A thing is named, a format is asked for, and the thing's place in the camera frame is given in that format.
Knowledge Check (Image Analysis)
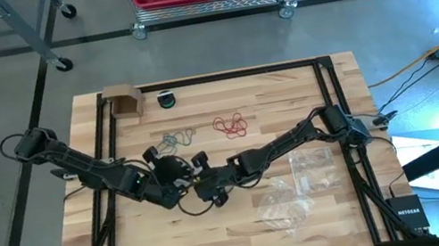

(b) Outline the flat clear plastic bag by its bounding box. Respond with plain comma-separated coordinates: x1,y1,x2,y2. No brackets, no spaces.
286,142,344,197

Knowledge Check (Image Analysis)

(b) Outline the red rubber band tangle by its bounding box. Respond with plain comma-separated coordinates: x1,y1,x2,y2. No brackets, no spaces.
211,111,251,143

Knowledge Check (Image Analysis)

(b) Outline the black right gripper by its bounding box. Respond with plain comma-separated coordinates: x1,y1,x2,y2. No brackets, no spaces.
187,146,240,213

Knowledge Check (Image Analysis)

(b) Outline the black round puck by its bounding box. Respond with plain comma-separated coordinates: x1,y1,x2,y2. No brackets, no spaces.
155,87,178,111

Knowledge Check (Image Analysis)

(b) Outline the clear plastic bag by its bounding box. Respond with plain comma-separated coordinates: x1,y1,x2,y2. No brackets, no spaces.
286,142,344,197
250,168,322,243

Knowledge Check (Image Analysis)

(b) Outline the small open cardboard box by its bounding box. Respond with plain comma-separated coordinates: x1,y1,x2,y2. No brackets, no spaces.
99,79,148,124

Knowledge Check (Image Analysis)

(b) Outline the black wide rubber band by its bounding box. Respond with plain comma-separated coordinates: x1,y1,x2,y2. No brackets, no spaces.
176,193,219,220

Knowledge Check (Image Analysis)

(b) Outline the black Netgear network switch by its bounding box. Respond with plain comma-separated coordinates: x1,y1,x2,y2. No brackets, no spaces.
385,191,432,236

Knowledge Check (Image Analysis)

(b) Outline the blue rubber band tangle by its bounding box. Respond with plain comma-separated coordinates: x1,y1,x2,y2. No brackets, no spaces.
155,126,199,155

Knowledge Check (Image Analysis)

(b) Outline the white paper sheet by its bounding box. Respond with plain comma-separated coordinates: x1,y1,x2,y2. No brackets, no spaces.
390,127,439,201

